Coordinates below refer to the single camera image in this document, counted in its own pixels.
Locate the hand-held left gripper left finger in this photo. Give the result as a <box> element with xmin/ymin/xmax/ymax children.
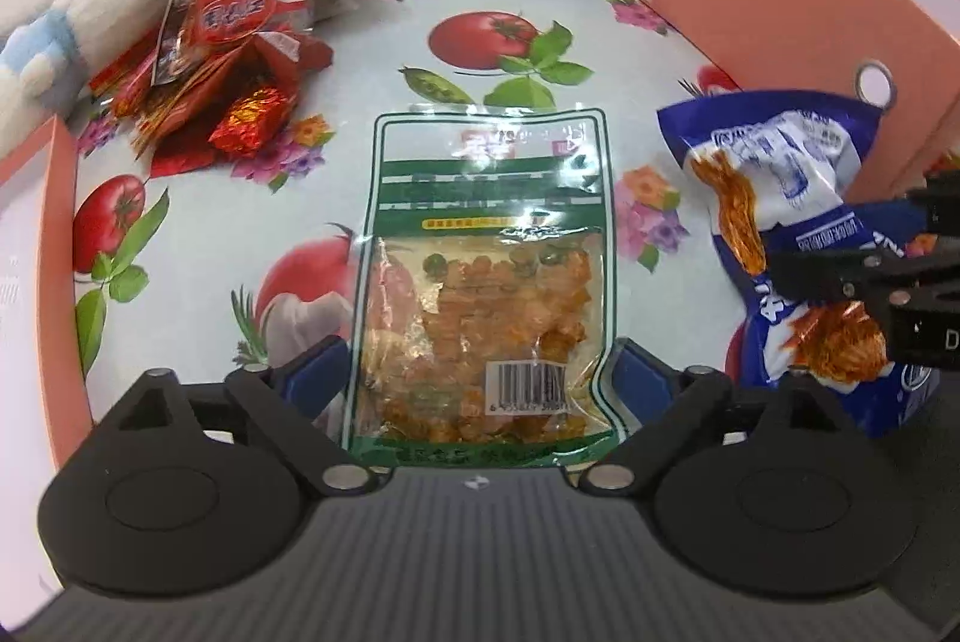
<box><xmin>94</xmin><ymin>336</ymin><xmax>391</xmax><ymax>493</ymax></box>

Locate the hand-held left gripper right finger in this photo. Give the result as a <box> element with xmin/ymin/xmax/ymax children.
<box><xmin>574</xmin><ymin>338</ymin><xmax>863</xmax><ymax>493</ymax></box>

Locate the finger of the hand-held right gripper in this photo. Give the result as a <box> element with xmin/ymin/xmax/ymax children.
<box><xmin>769</xmin><ymin>241</ymin><xmax>960</xmax><ymax>313</ymax></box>
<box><xmin>847</xmin><ymin>169</ymin><xmax>960</xmax><ymax>238</ymax></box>

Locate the blue white snack packet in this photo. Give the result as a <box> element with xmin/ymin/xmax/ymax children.
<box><xmin>656</xmin><ymin>87</ymin><xmax>938</xmax><ymax>437</ymax></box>

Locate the green clear snack packet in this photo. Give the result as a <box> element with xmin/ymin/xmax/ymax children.
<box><xmin>341</xmin><ymin>108</ymin><xmax>623</xmax><ymax>467</ymax></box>

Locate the red foil snack packet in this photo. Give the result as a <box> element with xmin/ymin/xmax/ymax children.
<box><xmin>208</xmin><ymin>83</ymin><xmax>293</xmax><ymax>159</ymax></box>

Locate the red label clear snack packet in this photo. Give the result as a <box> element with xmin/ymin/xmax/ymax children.
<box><xmin>154</xmin><ymin>0</ymin><xmax>316</xmax><ymax>88</ymax></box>

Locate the pink cardboard box lid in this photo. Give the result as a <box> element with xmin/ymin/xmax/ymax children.
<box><xmin>0</xmin><ymin>115</ymin><xmax>95</xmax><ymax>613</ymax></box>

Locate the red plastic wrapper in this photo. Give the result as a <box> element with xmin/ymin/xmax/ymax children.
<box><xmin>150</xmin><ymin>31</ymin><xmax>335</xmax><ymax>178</ymax></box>

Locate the fruit printed cloth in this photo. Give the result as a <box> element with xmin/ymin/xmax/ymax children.
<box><xmin>71</xmin><ymin>0</ymin><xmax>758</xmax><ymax>470</ymax></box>

